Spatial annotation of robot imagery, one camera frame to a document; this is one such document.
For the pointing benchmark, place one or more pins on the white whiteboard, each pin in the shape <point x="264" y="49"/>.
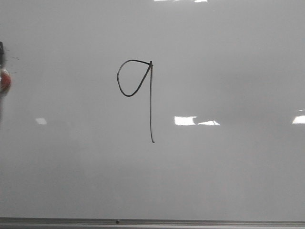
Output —
<point x="144" y="109"/>

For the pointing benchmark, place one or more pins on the grey aluminium whiteboard frame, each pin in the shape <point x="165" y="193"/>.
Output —
<point x="49" y="223"/>

